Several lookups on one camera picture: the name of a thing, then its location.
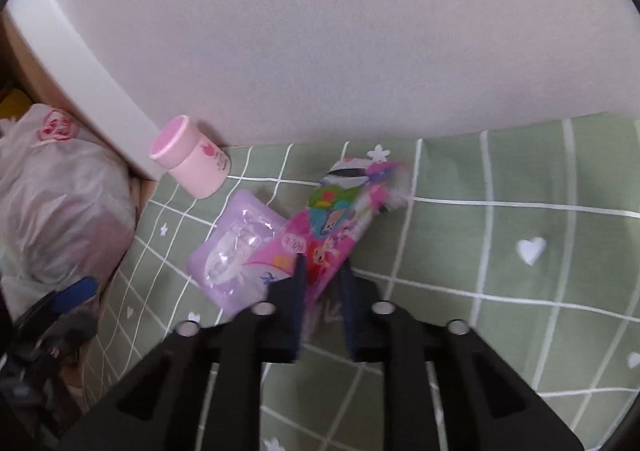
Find purple and pink snack packet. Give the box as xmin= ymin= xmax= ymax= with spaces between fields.
xmin=186 ymin=190 xmax=285 ymax=317

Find colourful cartoon snack packet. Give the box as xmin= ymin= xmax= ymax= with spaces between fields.
xmin=268 ymin=158 xmax=410 ymax=306

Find white plastic bag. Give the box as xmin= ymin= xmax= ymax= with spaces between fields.
xmin=1 ymin=104 xmax=137 ymax=318

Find green checked bed sheet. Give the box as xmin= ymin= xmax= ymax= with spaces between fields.
xmin=82 ymin=114 xmax=639 ymax=450

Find pink round lidded jar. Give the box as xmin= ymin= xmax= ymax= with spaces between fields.
xmin=149 ymin=115 xmax=231 ymax=200

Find white bedside cabinet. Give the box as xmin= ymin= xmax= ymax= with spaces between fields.
xmin=3 ymin=0 xmax=163 ymax=180

